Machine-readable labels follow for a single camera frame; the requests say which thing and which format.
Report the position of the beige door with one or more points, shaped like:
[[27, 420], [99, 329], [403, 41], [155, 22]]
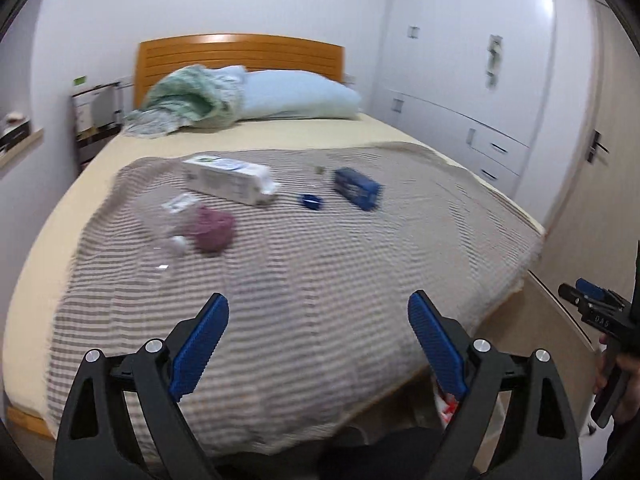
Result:
[[600, 210]]

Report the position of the clear plastic bottle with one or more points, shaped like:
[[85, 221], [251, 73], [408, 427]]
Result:
[[165, 220]]

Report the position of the black box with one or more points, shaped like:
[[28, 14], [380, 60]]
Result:
[[15, 141]]

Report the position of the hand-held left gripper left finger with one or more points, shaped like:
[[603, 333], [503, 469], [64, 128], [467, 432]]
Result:
[[200, 345]]

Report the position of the white plastic bag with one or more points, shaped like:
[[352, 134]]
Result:
[[446, 410]]

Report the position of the wooden wall shelf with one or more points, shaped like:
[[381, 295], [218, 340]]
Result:
[[20, 157]]

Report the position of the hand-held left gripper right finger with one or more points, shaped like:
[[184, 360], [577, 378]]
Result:
[[435, 345]]

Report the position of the white carton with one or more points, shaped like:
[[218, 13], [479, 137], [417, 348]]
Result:
[[225, 180]]

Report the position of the person's right hand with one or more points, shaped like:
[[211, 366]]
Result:
[[629, 385]]

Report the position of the green patterned quilt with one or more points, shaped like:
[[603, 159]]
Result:
[[185, 100]]

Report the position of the white wardrobe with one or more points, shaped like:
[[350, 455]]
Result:
[[450, 35]]

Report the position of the blue box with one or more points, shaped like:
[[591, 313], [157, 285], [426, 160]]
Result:
[[357, 187]]

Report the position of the wooden headboard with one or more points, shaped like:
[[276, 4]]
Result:
[[250, 55]]

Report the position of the person's dark pants leg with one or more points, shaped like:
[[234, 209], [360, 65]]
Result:
[[390, 455]]

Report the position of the purple cloth ball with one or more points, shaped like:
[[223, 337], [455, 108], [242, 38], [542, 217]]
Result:
[[212, 230]]

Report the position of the person's right forearm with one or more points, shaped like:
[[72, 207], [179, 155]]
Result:
[[622, 445]]

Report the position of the small blue lid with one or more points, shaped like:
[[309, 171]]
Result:
[[311, 201]]

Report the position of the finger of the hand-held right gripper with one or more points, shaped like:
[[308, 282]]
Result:
[[570, 294], [590, 289]]

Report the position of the checkered blanket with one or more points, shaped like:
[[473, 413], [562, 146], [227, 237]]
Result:
[[300, 285]]

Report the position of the bedside rack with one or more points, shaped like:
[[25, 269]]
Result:
[[97, 110]]

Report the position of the bed with cream sheet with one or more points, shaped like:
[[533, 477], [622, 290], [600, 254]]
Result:
[[350, 132]]

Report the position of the light blue pillow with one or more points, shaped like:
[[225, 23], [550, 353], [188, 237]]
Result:
[[300, 97]]

